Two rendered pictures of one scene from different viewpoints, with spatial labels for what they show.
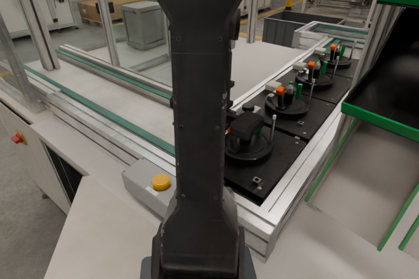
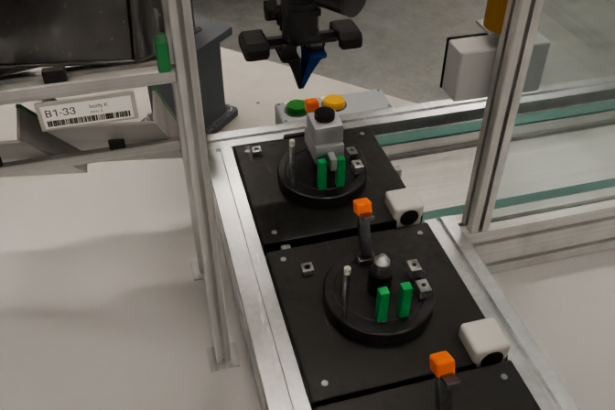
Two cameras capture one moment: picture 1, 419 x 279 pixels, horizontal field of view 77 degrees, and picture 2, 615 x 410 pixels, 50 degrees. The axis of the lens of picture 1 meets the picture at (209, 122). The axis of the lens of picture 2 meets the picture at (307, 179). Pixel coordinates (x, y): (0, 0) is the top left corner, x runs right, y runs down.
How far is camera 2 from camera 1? 126 cm
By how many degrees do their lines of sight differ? 92
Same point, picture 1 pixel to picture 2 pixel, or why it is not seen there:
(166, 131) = (467, 168)
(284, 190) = (228, 178)
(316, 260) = (164, 214)
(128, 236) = not seen: hidden behind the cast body
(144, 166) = (372, 102)
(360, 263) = (121, 242)
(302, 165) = (239, 221)
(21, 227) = not seen: outside the picture
